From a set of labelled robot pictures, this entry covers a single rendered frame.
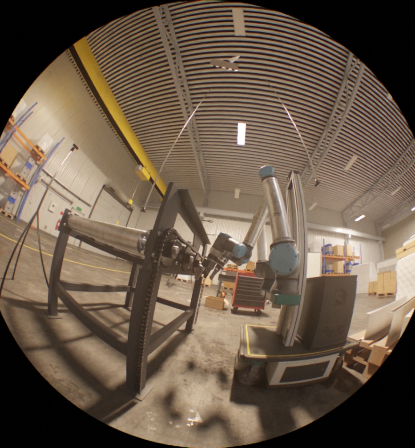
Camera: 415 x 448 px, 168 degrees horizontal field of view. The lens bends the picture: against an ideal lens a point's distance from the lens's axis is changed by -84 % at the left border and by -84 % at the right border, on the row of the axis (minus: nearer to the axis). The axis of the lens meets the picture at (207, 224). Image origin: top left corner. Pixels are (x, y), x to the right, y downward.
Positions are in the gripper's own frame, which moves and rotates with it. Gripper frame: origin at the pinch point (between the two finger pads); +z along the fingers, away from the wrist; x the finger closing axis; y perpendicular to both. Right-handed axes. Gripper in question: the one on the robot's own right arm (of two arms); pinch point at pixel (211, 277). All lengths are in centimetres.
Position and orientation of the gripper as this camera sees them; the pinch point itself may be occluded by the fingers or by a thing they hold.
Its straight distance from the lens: 135.0
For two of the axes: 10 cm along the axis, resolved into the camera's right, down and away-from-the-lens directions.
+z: -5.7, 7.4, -3.6
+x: 0.4, 4.6, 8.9
